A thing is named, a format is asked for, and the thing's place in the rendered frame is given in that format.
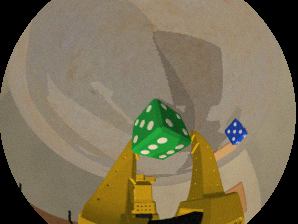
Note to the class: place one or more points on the tan mat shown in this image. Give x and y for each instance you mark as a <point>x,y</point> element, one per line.
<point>224,150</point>

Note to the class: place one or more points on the green die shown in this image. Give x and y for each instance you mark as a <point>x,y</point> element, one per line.
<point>159,132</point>

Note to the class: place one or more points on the blue die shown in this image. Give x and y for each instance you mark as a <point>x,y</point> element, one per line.
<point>235,132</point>

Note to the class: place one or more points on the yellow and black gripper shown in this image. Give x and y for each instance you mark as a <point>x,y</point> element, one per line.
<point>113,201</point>

